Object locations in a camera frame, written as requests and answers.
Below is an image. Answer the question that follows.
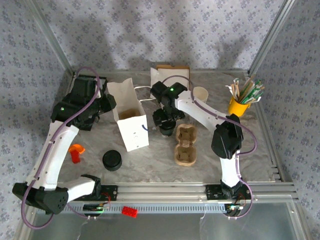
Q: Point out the white paper takeout bag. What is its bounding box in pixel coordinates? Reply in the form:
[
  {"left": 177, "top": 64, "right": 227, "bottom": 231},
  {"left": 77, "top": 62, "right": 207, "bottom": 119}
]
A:
[{"left": 106, "top": 77, "right": 157, "bottom": 153}]

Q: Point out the white paper cup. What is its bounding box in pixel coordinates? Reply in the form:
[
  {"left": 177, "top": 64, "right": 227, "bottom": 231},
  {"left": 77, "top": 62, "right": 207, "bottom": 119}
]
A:
[{"left": 192, "top": 86, "right": 210, "bottom": 104}]

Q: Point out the stack of black lids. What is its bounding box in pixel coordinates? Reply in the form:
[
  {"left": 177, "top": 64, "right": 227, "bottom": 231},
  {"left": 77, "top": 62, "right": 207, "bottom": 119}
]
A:
[{"left": 101, "top": 149, "right": 123, "bottom": 172}]

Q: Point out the black grey chessboard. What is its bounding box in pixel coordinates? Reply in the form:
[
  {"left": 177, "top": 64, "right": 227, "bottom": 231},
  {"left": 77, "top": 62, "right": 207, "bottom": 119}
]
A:
[{"left": 72, "top": 74, "right": 109, "bottom": 101}]

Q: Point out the white paper napkin stack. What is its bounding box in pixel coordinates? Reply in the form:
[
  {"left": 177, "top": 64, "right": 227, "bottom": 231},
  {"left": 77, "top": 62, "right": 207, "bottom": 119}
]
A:
[{"left": 149, "top": 67, "right": 190, "bottom": 88}]

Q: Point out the orange red plastic piece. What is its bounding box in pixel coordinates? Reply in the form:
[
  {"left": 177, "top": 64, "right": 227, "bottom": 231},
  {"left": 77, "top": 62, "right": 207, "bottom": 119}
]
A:
[{"left": 68, "top": 144, "right": 86, "bottom": 165}]

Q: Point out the yellow metal bucket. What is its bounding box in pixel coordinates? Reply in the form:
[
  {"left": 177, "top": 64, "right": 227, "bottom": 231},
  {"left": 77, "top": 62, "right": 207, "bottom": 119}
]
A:
[{"left": 227, "top": 96, "right": 251, "bottom": 118}]

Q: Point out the white paper straw packet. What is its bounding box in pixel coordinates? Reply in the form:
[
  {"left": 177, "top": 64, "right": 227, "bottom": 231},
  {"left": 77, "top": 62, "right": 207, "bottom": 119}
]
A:
[{"left": 224, "top": 77, "right": 241, "bottom": 97}]

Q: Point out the green white straw packet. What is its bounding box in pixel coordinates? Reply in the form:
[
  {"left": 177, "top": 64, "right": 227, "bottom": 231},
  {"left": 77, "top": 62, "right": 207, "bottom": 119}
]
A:
[
  {"left": 247, "top": 86, "right": 266, "bottom": 104},
  {"left": 243, "top": 79, "right": 262, "bottom": 103}
]

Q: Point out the red plastic block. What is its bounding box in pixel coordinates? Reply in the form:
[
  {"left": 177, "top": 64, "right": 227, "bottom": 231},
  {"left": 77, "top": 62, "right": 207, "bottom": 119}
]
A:
[{"left": 121, "top": 206, "right": 139, "bottom": 219}]

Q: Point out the small circuit board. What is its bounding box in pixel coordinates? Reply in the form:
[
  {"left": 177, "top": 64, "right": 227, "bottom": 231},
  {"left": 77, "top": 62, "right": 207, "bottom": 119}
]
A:
[
  {"left": 83, "top": 203, "right": 111, "bottom": 214},
  {"left": 224, "top": 203, "right": 245, "bottom": 214}
]

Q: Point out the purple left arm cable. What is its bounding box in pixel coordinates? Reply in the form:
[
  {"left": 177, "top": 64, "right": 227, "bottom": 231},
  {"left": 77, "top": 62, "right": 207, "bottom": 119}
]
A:
[{"left": 21, "top": 66, "right": 102, "bottom": 230}]

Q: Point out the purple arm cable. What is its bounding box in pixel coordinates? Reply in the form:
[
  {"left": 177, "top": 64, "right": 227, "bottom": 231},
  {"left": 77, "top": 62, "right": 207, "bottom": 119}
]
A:
[
  {"left": 21, "top": 66, "right": 102, "bottom": 230},
  {"left": 161, "top": 74, "right": 259, "bottom": 181}
]

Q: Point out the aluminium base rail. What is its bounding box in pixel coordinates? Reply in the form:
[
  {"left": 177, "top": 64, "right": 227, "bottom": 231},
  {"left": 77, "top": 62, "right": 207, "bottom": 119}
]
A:
[{"left": 27, "top": 182, "right": 298, "bottom": 202}]

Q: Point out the aluminium frame post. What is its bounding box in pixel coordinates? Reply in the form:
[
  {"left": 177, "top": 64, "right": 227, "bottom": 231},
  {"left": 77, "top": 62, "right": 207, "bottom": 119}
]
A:
[
  {"left": 24, "top": 0, "right": 76, "bottom": 77},
  {"left": 247, "top": 0, "right": 297, "bottom": 78}
]

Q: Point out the grey slotted cable duct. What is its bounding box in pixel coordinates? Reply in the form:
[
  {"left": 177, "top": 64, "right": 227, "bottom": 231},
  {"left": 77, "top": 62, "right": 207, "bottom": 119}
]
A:
[{"left": 62, "top": 201, "right": 241, "bottom": 215}]

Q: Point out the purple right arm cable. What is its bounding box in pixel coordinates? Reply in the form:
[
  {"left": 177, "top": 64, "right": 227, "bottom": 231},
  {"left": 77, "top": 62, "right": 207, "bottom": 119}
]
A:
[{"left": 161, "top": 74, "right": 259, "bottom": 181}]

